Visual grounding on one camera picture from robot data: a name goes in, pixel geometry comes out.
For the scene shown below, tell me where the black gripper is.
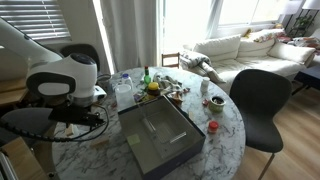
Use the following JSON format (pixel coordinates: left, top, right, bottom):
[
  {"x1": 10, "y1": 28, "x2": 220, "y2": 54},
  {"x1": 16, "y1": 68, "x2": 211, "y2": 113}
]
[{"x1": 49, "y1": 106, "x2": 104, "y2": 126}]

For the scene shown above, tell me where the small wooden block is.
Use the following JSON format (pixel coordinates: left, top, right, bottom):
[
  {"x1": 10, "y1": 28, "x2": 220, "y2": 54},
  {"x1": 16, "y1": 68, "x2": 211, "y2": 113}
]
[{"x1": 65, "y1": 124, "x2": 74, "y2": 136}]

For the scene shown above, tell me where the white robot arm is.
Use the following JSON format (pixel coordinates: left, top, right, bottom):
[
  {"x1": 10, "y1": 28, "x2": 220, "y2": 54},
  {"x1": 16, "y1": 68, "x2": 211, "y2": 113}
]
[{"x1": 0, "y1": 18, "x2": 103, "y2": 126}]

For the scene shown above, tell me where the translucent plastic measuring cup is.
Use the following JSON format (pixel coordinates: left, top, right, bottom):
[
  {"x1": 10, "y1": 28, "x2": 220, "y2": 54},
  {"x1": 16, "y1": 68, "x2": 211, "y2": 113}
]
[{"x1": 71, "y1": 124, "x2": 83, "y2": 137}]

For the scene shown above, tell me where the flat wooden block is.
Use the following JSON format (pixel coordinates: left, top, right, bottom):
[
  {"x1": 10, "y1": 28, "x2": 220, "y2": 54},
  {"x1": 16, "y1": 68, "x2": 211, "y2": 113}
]
[{"x1": 90, "y1": 139, "x2": 109, "y2": 148}]

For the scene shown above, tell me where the metal cup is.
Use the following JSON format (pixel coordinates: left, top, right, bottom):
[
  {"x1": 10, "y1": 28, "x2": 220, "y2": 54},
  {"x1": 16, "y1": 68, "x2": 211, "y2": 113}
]
[{"x1": 97, "y1": 74, "x2": 112, "y2": 94}]

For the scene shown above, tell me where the grey chair near left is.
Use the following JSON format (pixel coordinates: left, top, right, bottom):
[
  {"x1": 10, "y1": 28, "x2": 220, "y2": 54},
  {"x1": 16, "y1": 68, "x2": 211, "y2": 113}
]
[{"x1": 0, "y1": 107, "x2": 55, "y2": 146}]

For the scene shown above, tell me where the large translucent plastic container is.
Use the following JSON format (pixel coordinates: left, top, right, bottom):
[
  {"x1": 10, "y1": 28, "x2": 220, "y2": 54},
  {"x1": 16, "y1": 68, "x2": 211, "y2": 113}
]
[{"x1": 115, "y1": 84, "x2": 135, "y2": 111}]

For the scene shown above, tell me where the wooden side table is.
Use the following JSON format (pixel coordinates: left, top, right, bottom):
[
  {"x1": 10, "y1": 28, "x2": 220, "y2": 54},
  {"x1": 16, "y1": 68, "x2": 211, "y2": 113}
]
[{"x1": 0, "y1": 78, "x2": 28, "y2": 107}]

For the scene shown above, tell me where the clear bottle blue cap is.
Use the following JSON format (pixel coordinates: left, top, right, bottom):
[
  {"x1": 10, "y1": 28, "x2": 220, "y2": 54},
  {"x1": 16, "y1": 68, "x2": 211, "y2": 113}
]
[{"x1": 122, "y1": 73, "x2": 133, "y2": 87}]

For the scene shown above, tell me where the dark chair far left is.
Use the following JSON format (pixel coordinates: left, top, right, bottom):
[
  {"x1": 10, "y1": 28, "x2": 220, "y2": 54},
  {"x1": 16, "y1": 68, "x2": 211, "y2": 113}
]
[{"x1": 60, "y1": 44, "x2": 100, "y2": 68}]

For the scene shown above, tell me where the dark chair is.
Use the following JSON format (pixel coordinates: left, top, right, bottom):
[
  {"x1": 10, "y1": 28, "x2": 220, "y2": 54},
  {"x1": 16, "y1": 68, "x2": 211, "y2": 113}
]
[
  {"x1": 60, "y1": 44, "x2": 100, "y2": 68},
  {"x1": 229, "y1": 69, "x2": 292, "y2": 180}
]

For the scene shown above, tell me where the green glass bottle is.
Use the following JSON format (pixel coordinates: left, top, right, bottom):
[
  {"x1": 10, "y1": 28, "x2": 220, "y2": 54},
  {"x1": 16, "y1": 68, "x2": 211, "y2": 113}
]
[{"x1": 144, "y1": 66, "x2": 151, "y2": 85}]

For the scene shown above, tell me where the jar with yellow lid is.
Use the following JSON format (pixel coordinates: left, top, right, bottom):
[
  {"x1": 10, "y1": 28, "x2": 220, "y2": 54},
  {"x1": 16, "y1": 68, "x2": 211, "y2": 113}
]
[{"x1": 147, "y1": 82, "x2": 160, "y2": 97}]

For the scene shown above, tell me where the dark open cardboard box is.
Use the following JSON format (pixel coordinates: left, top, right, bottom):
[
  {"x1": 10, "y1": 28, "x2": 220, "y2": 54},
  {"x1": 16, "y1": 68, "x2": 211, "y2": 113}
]
[{"x1": 118, "y1": 96, "x2": 206, "y2": 180}]

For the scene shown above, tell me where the crumpled cloth on table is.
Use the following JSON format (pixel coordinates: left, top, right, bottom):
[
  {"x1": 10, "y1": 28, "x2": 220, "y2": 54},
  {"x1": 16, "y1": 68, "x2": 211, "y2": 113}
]
[{"x1": 153, "y1": 74, "x2": 190, "y2": 101}]

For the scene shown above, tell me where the small wooden chair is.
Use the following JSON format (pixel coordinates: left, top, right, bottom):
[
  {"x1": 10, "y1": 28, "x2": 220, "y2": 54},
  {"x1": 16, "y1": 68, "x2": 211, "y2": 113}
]
[{"x1": 161, "y1": 52, "x2": 180, "y2": 68}]

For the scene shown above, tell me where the folded blanket on sofa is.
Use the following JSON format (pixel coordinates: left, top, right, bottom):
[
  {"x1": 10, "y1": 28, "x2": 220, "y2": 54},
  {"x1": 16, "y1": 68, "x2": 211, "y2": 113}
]
[{"x1": 179, "y1": 50, "x2": 225, "y2": 83}]

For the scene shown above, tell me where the white pill bottle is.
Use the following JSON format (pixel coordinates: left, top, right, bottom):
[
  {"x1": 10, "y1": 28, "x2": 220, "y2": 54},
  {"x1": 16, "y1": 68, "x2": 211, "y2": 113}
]
[{"x1": 200, "y1": 77, "x2": 210, "y2": 93}]

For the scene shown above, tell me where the small red lid jar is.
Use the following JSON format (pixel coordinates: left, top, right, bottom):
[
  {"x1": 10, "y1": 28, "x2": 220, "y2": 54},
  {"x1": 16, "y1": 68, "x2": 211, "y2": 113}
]
[{"x1": 208, "y1": 120, "x2": 219, "y2": 134}]

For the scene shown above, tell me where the green ceramic bowl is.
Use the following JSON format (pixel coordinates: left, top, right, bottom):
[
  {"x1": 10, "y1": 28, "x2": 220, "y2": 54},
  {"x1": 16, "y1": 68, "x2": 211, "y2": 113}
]
[{"x1": 209, "y1": 96, "x2": 226, "y2": 113}]

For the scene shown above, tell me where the dark chair right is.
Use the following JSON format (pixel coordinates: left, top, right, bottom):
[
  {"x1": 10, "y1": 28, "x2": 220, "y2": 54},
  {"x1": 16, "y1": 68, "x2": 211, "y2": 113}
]
[{"x1": 229, "y1": 69, "x2": 292, "y2": 180}]

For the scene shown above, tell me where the white sofa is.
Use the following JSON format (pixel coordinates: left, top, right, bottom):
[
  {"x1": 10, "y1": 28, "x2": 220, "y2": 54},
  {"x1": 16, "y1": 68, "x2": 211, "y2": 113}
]
[{"x1": 180, "y1": 34, "x2": 316, "y2": 93}]

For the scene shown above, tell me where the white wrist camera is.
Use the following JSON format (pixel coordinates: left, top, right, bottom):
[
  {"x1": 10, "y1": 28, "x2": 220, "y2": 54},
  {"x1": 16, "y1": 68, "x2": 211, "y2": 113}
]
[{"x1": 93, "y1": 85, "x2": 107, "y2": 102}]

